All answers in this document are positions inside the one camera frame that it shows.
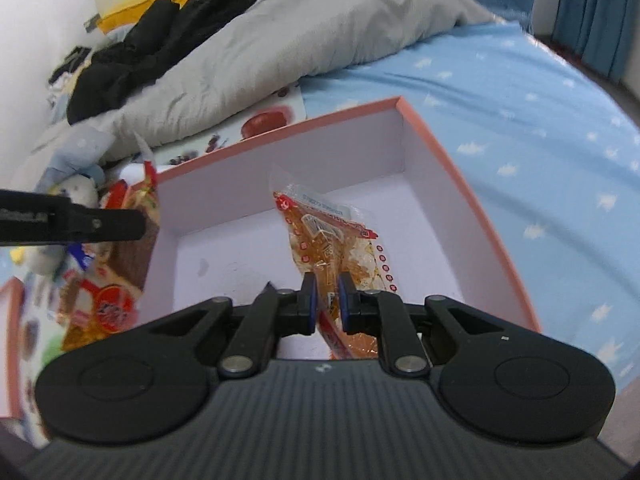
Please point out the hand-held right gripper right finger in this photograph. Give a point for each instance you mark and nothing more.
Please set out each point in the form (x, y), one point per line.
(345, 305)

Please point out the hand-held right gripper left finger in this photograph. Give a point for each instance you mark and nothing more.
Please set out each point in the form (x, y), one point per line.
(309, 305)

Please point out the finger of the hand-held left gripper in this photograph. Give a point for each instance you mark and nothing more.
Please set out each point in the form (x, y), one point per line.
(110, 223)

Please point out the orange clear snack packet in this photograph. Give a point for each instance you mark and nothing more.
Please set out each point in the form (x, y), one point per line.
(325, 240)

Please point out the large pink cardboard box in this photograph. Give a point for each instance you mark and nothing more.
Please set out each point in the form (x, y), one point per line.
(350, 160)

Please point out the white blue plush toy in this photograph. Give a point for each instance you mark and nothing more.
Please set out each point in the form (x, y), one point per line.
(75, 192)

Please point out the light blue starred cloth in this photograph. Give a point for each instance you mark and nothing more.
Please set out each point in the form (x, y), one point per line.
(75, 155)

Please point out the pink box lid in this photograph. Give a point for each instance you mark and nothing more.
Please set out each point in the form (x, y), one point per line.
(10, 340)

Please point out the fruit print mat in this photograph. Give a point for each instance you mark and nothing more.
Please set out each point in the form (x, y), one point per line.
(225, 135)

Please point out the pile of clothes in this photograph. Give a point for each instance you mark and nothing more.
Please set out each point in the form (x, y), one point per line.
(67, 67)

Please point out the black jacket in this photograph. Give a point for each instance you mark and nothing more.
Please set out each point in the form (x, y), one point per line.
(150, 45)

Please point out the yellow pillow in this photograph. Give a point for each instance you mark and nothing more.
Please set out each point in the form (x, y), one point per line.
(145, 7)

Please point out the grey duvet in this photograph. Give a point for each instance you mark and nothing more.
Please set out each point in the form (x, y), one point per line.
(300, 35)

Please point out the blue curtain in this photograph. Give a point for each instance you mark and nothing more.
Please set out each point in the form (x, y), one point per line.
(595, 10)

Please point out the grey wall plate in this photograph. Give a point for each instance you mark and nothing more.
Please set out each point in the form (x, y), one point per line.
(92, 22)

